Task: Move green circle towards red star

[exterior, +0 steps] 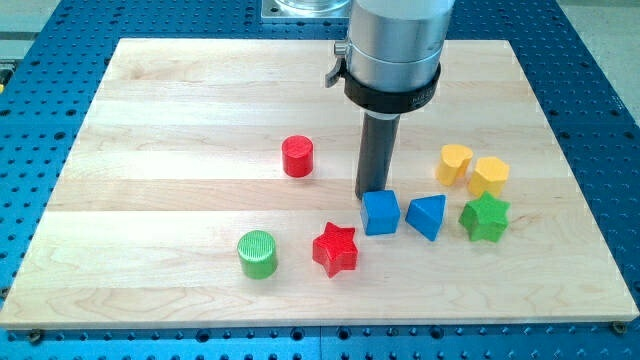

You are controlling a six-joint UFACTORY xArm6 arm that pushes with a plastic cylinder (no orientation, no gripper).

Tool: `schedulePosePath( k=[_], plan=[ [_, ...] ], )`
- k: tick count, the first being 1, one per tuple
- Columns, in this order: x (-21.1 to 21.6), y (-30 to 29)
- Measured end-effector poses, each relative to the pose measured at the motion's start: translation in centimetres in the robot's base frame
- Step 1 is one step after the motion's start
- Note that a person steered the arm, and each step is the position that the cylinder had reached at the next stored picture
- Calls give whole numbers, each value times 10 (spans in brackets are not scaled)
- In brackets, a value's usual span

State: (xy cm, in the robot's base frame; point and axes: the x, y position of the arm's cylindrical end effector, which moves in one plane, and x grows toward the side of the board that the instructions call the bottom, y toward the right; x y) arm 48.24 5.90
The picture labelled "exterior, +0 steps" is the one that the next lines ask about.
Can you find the wooden board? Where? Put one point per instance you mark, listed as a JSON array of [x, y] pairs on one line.
[[179, 156]]

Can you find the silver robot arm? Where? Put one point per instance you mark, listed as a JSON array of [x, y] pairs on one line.
[[390, 58]]

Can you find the green cylinder block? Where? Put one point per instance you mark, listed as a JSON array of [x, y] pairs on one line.
[[257, 254]]

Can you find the yellow pentagon block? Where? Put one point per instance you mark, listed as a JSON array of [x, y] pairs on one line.
[[490, 175]]

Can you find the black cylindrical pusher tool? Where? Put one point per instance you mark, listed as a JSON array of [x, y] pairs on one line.
[[375, 153]]

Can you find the blue cube block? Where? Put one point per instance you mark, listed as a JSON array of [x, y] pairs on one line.
[[380, 212]]

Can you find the blue triangle block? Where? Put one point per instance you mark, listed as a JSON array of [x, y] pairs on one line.
[[426, 215]]

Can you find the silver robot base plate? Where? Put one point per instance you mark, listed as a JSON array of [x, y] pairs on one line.
[[283, 11]]

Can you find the yellow heart block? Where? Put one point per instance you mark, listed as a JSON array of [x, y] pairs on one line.
[[453, 163]]

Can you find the green star block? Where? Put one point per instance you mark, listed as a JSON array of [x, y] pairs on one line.
[[485, 218]]

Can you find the red cylinder block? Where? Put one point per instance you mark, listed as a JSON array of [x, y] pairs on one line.
[[297, 156]]

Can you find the red star block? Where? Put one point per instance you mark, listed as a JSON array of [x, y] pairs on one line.
[[335, 249]]

